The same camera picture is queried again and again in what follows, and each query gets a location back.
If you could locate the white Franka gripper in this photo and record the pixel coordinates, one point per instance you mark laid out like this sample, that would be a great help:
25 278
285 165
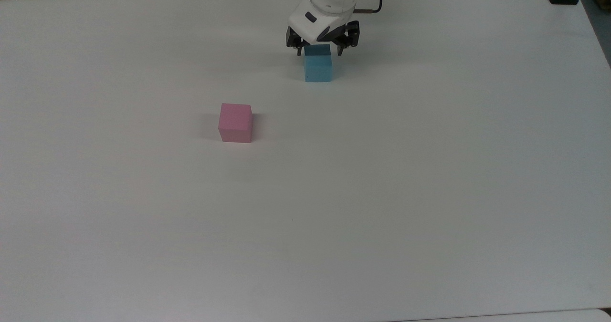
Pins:
312 24

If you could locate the blue cube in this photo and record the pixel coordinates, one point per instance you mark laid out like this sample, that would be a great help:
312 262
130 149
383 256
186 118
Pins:
318 67

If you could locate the pink cube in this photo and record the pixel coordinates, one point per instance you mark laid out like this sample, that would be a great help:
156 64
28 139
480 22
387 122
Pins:
235 124

